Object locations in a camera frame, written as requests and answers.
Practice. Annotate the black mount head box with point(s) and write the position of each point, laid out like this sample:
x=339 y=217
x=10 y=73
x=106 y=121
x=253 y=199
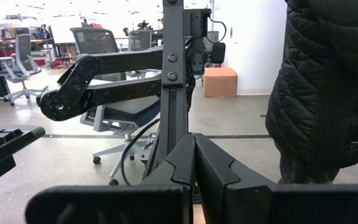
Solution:
x=197 y=23

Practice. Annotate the black aluminium frame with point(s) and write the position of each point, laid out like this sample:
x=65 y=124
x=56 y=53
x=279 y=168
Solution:
x=172 y=102

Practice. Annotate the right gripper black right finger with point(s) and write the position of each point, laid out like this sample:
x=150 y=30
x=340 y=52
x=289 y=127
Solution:
x=259 y=205

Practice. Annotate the grey mesh office chair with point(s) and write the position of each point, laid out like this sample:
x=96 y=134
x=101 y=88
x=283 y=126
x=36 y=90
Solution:
x=139 y=40

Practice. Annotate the white office chair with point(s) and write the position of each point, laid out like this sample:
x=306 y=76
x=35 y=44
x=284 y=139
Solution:
x=23 y=49

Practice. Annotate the grey mesh chair dark seat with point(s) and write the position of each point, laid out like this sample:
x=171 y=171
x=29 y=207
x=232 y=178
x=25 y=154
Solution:
x=95 y=40

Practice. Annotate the cluttered workbench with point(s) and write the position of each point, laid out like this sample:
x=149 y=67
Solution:
x=39 y=34

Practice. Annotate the brown cardboard box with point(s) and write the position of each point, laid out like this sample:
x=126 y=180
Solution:
x=220 y=82

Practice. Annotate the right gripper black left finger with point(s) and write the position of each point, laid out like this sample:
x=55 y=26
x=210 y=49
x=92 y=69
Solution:
x=113 y=205

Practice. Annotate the person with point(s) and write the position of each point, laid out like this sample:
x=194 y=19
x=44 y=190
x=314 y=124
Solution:
x=328 y=87

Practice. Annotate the black rounded pad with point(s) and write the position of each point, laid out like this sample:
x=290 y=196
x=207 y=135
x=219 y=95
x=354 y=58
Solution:
x=218 y=53

